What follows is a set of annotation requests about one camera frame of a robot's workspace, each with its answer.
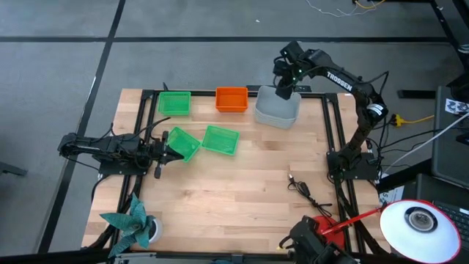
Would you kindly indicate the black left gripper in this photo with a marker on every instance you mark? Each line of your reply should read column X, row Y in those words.
column 150, row 154

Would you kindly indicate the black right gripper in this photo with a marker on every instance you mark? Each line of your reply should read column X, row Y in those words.
column 293, row 66

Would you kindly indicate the green plastic mesh basket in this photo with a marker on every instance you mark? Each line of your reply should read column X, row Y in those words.
column 221, row 140
column 174, row 103
column 186, row 141

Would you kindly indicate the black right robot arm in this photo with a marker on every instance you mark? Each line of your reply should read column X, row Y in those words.
column 361, row 89

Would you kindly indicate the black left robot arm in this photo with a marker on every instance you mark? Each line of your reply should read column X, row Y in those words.
column 95, row 146

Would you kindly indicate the white plant pot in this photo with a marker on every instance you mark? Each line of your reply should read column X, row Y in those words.
column 158, row 230

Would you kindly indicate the teal artificial plant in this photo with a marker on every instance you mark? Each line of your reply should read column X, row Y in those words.
column 133, row 223

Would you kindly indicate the black metal floor bar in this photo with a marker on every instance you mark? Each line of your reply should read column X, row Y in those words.
column 414, row 94

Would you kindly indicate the white paper sheet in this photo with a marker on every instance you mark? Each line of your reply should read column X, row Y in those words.
column 394, row 194

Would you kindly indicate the black bulky device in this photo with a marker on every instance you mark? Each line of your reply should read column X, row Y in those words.
column 311, row 242

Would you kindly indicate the grey furniture leg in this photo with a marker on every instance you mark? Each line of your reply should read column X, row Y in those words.
column 11, row 169

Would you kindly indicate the paper with black pattern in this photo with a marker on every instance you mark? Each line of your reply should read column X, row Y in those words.
column 456, row 106

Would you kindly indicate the black computer case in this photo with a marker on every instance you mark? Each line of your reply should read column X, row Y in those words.
column 448, row 146

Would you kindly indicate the black laptop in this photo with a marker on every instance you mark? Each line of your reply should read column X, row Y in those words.
column 427, row 190

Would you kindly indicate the black tripod stand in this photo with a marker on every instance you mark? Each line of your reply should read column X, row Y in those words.
column 446, row 25

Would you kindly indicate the red desk lamp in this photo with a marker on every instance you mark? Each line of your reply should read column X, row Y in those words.
column 395, row 234

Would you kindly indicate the black aluminium table frame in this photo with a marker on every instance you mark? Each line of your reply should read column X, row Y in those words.
column 202, row 93

